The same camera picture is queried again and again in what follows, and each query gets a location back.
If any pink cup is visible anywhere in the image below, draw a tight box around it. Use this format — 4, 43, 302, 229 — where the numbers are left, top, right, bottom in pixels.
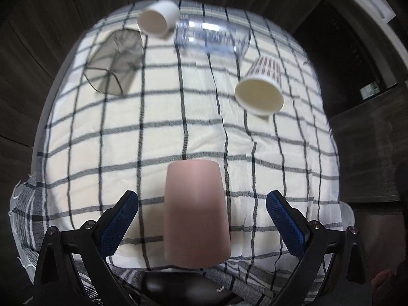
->
163, 160, 231, 269

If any clear glass bottle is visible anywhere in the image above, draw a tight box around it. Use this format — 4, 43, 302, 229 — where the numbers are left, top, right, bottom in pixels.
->
174, 17, 251, 59

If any white paper cup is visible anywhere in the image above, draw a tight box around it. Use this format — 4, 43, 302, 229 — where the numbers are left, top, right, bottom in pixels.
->
137, 0, 180, 37

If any checkered white cloth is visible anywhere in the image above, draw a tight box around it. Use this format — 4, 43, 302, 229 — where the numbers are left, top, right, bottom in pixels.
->
9, 0, 342, 305

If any patterned paper cup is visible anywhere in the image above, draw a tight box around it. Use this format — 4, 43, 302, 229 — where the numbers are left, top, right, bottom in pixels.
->
234, 55, 284, 117

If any grey translucent cup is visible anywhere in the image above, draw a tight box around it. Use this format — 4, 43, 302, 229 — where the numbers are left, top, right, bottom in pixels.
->
84, 28, 144, 96

